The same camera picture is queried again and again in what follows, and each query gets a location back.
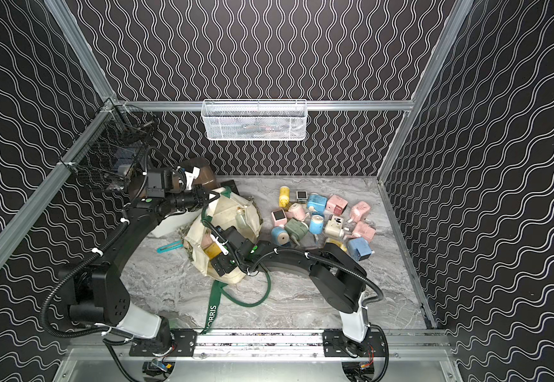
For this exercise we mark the gold square pencil sharpener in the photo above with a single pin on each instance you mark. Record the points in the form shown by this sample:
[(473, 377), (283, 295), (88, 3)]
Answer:
[(301, 197)]

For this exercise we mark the light blue box sharpener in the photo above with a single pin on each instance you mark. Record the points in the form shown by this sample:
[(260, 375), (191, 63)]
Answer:
[(359, 249)]

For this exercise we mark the cream tote bag green handles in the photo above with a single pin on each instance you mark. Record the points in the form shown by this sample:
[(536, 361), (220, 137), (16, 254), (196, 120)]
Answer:
[(218, 291)]

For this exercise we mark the green grey sharpener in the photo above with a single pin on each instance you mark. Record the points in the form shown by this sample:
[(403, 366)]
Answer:
[(296, 229)]

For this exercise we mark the blue round dial sharpener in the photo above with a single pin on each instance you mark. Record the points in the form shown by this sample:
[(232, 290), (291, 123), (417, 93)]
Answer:
[(279, 236)]

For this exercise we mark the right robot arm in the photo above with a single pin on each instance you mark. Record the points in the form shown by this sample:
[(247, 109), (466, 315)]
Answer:
[(340, 280)]

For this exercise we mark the blue pencil sharpener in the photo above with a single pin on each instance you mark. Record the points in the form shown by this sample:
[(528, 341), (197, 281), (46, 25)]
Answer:
[(316, 204)]

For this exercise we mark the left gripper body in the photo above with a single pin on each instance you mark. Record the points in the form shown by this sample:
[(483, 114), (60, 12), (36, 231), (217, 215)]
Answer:
[(200, 197)]

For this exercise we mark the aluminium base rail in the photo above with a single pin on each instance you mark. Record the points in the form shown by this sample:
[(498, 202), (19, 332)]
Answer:
[(308, 345)]

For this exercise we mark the teal utility knife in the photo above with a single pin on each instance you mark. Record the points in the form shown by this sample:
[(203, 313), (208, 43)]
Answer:
[(170, 247)]

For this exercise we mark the cream panda pencil sharpener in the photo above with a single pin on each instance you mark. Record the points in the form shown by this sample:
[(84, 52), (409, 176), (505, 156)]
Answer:
[(335, 228)]

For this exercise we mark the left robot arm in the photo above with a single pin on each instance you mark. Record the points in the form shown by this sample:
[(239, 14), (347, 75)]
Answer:
[(90, 297)]

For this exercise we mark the white wire basket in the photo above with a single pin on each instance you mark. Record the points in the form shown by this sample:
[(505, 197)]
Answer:
[(255, 119)]

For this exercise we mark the pink sharpener black face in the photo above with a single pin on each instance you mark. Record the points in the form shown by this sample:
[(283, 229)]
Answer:
[(279, 218)]

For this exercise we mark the white brown storage box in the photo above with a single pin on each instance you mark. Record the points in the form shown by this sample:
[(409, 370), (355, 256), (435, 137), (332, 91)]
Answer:
[(170, 223)]

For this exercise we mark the pink rounded pencil sharpener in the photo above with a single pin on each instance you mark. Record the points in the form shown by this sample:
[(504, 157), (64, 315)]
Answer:
[(359, 212)]

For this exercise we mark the light blue round sharpener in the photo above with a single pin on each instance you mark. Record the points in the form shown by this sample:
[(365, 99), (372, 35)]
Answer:
[(316, 225)]

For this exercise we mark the black wire basket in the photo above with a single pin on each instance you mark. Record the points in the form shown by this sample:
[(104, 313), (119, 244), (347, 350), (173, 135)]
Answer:
[(111, 160)]

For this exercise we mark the pink box pencil sharpener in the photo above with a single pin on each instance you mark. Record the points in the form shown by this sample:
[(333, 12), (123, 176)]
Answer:
[(336, 205)]

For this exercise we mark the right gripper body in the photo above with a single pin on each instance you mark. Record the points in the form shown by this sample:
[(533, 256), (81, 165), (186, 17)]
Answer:
[(227, 263)]

